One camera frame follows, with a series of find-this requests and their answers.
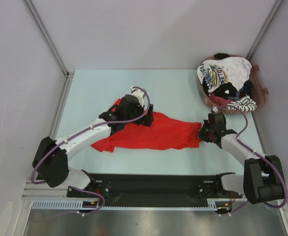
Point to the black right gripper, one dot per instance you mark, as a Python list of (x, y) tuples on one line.
[(201, 135)]

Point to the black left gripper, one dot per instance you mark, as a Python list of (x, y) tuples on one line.
[(147, 120)]

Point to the red tank top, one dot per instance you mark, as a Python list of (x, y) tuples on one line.
[(164, 133)]

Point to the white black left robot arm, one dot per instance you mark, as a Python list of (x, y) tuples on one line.
[(51, 161)]

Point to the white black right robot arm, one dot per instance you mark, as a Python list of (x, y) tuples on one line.
[(262, 180)]

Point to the maroon tank top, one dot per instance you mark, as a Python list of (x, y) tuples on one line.
[(219, 100)]

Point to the navy white striped tank top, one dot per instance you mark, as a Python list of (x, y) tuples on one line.
[(245, 104)]

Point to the white printed tank top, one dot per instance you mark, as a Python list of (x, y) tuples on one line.
[(231, 70)]

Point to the brown translucent laundry basket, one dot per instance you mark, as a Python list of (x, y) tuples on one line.
[(252, 88)]

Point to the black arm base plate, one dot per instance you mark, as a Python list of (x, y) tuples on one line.
[(160, 190)]

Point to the white slotted cable duct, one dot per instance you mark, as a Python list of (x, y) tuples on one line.
[(78, 205)]

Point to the aluminium frame rail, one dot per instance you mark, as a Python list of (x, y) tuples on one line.
[(43, 191)]

